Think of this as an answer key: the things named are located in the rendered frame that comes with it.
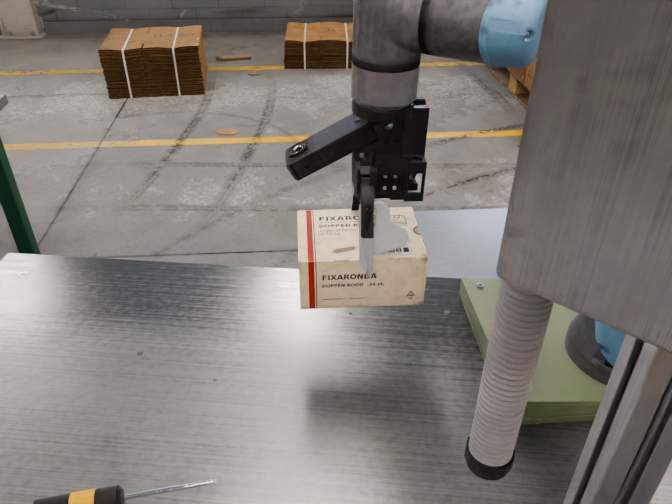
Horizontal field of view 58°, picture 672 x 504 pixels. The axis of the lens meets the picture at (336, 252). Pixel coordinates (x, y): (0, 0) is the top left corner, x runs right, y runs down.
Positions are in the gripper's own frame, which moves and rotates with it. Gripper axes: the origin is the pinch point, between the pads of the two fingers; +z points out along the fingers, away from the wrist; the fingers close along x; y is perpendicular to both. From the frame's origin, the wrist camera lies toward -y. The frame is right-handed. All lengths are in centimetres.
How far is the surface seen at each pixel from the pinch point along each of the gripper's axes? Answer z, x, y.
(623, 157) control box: -36, -47, 4
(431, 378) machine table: 17.3, -8.0, 10.2
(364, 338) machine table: 17.4, 0.6, 1.7
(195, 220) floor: 101, 171, -55
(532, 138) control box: -35, -45, 1
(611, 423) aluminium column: -6.3, -35.4, 16.9
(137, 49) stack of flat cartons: 70, 332, -109
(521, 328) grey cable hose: -21.5, -40.4, 4.9
